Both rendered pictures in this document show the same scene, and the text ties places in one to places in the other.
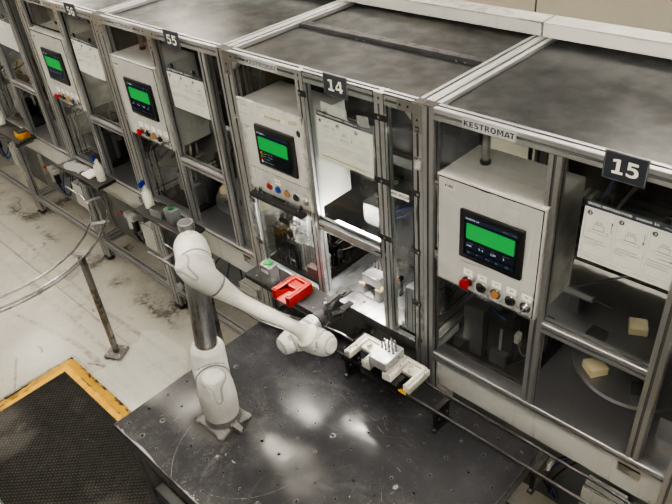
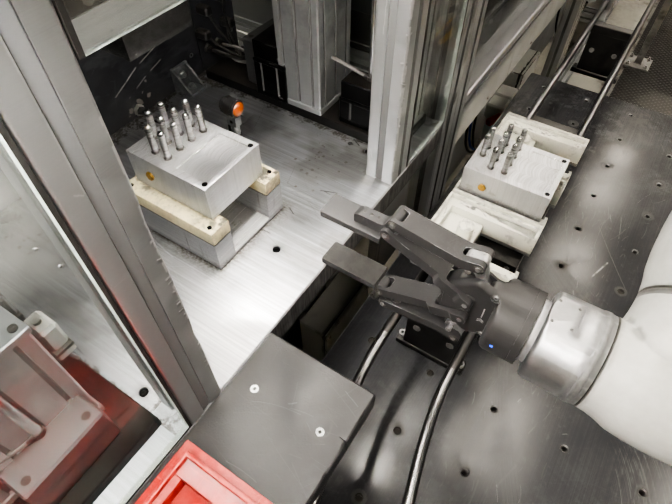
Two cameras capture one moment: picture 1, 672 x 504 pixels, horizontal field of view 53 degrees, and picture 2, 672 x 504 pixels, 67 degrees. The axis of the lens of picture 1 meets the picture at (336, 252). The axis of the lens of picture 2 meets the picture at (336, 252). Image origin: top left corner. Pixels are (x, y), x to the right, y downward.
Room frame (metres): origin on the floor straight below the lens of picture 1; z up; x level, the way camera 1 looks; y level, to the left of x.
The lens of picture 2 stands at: (2.46, 0.31, 1.42)
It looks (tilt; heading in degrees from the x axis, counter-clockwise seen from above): 51 degrees down; 256
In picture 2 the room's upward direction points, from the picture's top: straight up
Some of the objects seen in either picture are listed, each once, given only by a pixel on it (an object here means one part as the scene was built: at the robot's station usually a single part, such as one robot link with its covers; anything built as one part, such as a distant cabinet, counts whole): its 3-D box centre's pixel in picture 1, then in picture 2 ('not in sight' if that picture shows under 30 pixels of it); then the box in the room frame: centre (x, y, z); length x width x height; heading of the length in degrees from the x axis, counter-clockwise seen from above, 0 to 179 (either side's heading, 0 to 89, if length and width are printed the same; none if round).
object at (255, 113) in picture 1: (293, 145); not in sight; (2.77, 0.15, 1.60); 0.42 x 0.29 x 0.46; 43
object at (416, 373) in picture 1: (386, 366); (502, 206); (2.07, -0.17, 0.84); 0.36 x 0.14 x 0.10; 43
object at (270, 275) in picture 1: (271, 271); not in sight; (2.67, 0.33, 0.97); 0.08 x 0.08 x 0.12; 43
